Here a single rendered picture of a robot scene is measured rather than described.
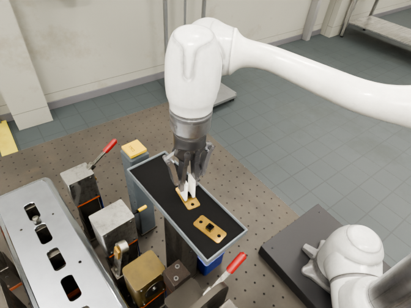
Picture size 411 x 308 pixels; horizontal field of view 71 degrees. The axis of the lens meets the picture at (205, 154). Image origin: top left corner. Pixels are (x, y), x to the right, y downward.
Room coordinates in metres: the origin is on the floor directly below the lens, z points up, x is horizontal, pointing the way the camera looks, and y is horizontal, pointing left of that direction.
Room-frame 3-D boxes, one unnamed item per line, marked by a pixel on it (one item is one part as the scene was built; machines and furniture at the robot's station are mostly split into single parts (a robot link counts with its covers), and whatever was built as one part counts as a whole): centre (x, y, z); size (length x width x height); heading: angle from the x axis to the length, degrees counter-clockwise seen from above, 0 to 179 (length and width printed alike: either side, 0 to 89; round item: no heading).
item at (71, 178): (0.64, 0.41, 0.88); 0.12 x 0.07 x 0.36; 134
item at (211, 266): (0.55, -0.04, 0.75); 0.11 x 0.10 x 0.09; 44
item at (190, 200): (0.50, 0.04, 1.17); 0.08 x 0.04 x 0.01; 33
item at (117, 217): (0.45, 0.23, 0.90); 0.13 x 0.08 x 0.41; 134
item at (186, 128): (0.50, 0.04, 1.43); 0.09 x 0.09 x 0.06
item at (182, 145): (0.50, 0.04, 1.36); 0.08 x 0.07 x 0.09; 123
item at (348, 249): (0.50, -0.52, 0.92); 0.18 x 0.16 x 0.22; 176
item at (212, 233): (0.40, -0.03, 1.17); 0.08 x 0.04 x 0.01; 53
